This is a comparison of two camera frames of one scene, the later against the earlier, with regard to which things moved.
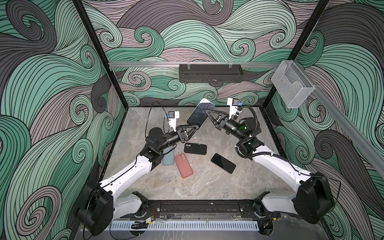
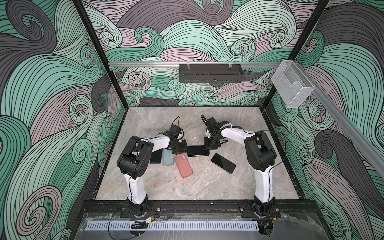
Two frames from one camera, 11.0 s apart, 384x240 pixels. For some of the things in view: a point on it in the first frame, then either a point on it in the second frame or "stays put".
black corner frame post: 83,13 stays put
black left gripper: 183,138 to 183,149
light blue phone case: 168,159 stays put
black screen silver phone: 199,114 to 197,151
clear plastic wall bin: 292,84 stays put
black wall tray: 210,73 stays put
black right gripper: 223,120 to 207,146
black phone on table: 223,163 stays put
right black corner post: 314,18 stays put
